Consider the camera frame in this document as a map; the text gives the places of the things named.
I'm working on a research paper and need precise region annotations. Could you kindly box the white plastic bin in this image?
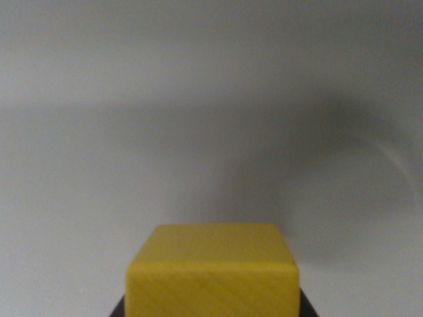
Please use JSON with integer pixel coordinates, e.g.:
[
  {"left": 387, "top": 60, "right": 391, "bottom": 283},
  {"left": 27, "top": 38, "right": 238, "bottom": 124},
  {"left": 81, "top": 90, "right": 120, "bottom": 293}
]
[{"left": 0, "top": 0, "right": 423, "bottom": 317}]

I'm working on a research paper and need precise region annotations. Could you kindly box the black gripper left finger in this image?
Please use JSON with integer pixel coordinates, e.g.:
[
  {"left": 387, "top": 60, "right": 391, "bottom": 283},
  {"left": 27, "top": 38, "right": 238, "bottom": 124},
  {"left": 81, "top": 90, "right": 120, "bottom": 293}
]
[{"left": 108, "top": 295, "right": 128, "bottom": 317}]

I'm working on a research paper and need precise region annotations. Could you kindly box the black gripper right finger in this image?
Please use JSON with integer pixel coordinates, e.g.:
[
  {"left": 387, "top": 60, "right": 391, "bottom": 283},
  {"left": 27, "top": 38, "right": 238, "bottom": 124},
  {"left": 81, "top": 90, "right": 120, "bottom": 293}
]
[{"left": 298, "top": 286, "right": 320, "bottom": 317}]

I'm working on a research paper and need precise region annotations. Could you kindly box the yellow wooden cube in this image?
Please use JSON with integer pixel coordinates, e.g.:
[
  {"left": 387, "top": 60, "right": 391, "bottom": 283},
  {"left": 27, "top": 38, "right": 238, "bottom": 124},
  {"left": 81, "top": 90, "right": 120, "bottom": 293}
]
[{"left": 126, "top": 223, "right": 301, "bottom": 317}]

